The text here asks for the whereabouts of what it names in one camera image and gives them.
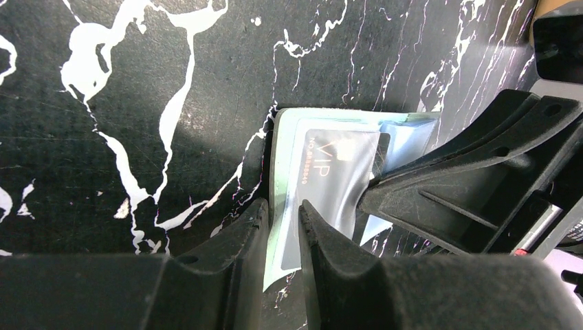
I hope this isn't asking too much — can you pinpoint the black VIP credit card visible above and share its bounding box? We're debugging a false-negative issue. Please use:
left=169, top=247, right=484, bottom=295
left=281, top=129, right=391, bottom=270

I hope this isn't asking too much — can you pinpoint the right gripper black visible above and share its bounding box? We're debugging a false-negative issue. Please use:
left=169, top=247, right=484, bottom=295
left=360, top=89, right=582, bottom=260

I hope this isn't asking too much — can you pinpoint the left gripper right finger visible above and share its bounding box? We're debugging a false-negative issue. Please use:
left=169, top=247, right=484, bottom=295
left=298, top=201, right=582, bottom=329

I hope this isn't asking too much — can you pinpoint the green card holder wallet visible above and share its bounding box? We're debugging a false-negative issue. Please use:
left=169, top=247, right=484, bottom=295
left=263, top=107, right=440, bottom=287

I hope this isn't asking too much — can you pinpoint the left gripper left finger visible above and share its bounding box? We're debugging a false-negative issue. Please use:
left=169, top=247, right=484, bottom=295
left=1, top=199, right=269, bottom=329

